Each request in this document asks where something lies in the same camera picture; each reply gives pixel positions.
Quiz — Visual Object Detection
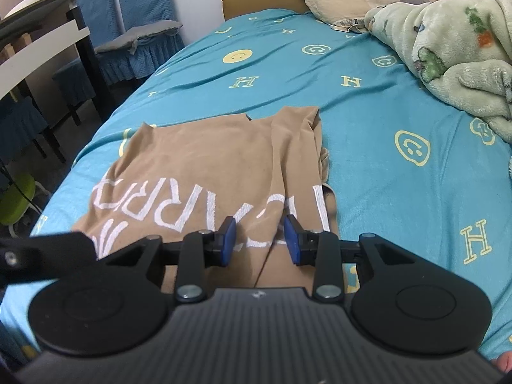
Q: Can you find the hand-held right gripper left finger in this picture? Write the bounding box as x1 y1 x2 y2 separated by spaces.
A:
105 215 237 303

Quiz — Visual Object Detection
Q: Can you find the lime green stool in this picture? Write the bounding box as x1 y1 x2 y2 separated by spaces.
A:
0 173 37 228

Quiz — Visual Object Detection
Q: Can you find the black cable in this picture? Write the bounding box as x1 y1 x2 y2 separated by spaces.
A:
0 159 45 213

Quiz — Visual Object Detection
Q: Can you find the green printed fleece blanket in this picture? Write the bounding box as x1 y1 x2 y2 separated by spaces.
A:
364 0 512 145

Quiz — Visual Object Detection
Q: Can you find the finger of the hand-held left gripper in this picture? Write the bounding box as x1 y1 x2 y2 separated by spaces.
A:
0 230 98 289

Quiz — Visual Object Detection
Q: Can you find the tan t-shirt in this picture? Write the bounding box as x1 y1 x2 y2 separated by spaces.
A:
72 106 340 293

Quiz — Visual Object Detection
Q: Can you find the dark wooden table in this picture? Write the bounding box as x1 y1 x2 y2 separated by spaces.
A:
0 0 109 165

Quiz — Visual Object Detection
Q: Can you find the grey seat cushion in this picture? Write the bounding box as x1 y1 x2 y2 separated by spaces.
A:
95 20 181 55

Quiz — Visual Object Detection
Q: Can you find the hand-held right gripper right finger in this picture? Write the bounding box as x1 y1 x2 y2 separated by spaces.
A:
283 215 417 303

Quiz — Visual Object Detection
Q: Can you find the white dish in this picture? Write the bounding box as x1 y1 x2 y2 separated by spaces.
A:
3 0 53 18

